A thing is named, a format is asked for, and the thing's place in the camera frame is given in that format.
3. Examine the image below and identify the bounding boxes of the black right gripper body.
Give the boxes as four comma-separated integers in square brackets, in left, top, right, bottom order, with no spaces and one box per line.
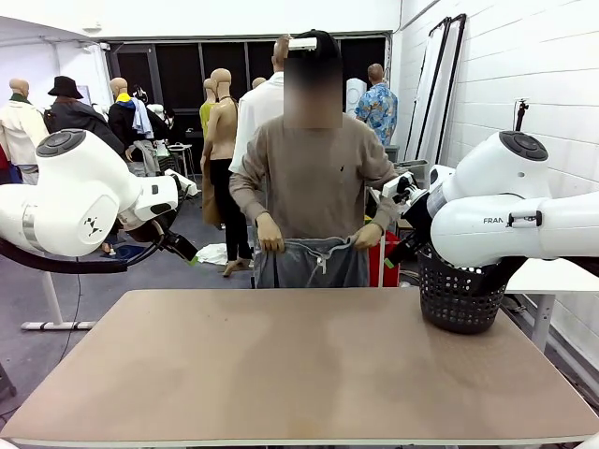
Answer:
[402,188,440,242]

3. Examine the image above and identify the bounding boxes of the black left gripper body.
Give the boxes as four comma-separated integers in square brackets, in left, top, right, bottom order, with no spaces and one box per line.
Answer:
[153,217,188,254]

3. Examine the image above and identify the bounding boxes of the grey training pants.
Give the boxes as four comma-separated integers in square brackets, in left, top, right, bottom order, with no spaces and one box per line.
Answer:
[254,236,371,290]

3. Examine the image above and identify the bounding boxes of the person's right forearm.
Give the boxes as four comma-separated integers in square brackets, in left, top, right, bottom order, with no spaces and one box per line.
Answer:
[228,175,270,225]

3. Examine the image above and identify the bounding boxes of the person's left forearm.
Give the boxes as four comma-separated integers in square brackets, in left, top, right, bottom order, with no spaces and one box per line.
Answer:
[372,186,406,233]

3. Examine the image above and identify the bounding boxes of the person's left hand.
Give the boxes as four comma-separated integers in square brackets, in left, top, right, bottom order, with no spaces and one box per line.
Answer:
[350,222,386,251]

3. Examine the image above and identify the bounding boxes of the person's right hand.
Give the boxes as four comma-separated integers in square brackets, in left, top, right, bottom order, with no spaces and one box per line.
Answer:
[255,211,286,254]

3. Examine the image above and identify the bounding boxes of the white cloth on floor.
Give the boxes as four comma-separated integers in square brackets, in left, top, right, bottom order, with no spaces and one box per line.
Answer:
[195,242,230,266]

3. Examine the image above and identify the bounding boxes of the red bin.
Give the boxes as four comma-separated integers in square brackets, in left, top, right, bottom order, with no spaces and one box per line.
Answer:
[367,231,402,287]

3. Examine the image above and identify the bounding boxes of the dark blue floor mat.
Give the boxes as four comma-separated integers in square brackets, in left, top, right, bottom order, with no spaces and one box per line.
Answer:
[113,242,152,261]

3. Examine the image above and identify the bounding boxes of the grey plastic crate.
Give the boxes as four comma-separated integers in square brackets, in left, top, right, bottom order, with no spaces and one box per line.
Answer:
[395,158,430,181]

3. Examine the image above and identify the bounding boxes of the black perforated laundry basket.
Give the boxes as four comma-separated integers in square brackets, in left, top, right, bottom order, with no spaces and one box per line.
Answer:
[416,242,509,336]

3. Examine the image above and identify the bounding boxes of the white stool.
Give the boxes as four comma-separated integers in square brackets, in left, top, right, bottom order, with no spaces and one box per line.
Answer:
[167,142,196,181]

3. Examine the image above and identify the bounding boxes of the bare mannequin black trousers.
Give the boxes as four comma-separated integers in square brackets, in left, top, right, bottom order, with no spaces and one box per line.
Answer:
[200,68,254,277]

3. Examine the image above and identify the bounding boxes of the figure in blue floral shirt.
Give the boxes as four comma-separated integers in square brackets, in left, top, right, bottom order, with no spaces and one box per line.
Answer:
[354,63,399,147]

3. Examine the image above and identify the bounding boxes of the person in beige sweater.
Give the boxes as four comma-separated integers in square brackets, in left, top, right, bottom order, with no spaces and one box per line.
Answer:
[228,28,399,240]

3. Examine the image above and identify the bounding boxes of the black framed white panel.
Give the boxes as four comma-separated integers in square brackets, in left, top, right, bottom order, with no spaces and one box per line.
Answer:
[432,13,468,166]
[404,17,453,163]

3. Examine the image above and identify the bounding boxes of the light blue hanging shirt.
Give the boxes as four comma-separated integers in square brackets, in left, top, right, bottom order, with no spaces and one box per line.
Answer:
[131,96,154,140]

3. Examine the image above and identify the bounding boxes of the mannequin in yellow-green top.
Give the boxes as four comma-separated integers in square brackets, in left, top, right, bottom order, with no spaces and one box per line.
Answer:
[199,78,219,139]

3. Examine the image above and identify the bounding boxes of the mannequin with yellow collar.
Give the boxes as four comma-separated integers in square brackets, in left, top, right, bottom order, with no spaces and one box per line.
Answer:
[108,77,156,177]

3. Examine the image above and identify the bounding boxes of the white desk with T-foot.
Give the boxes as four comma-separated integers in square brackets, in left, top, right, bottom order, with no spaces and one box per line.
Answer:
[21,268,97,332]

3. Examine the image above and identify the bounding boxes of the black tripod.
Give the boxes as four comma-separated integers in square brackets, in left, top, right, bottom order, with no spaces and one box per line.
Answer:
[514,97,531,133]

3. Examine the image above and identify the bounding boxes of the mannequin in white shirt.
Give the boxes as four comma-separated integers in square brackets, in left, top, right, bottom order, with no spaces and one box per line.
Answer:
[228,35,292,174]

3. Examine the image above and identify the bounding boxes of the large white table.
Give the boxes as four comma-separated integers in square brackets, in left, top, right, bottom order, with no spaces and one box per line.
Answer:
[503,256,599,353]

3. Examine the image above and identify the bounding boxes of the mannequin in cream jacket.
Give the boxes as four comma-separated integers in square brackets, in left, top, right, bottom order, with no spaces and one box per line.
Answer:
[0,78,51,172]

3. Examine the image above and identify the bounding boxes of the black cap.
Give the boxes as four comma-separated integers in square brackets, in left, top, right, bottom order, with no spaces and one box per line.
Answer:
[289,28,343,60]

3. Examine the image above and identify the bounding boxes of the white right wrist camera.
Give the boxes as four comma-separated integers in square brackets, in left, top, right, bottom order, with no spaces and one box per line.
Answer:
[381,171,416,201]

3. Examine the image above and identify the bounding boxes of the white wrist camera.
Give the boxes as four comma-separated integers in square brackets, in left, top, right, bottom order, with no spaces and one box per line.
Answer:
[381,171,416,201]
[163,168,197,197]

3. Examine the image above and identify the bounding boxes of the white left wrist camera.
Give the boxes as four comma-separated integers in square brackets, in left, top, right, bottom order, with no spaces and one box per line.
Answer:
[163,168,197,197]

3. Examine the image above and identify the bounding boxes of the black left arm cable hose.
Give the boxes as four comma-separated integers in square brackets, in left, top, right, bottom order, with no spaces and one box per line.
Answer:
[0,228,166,275]

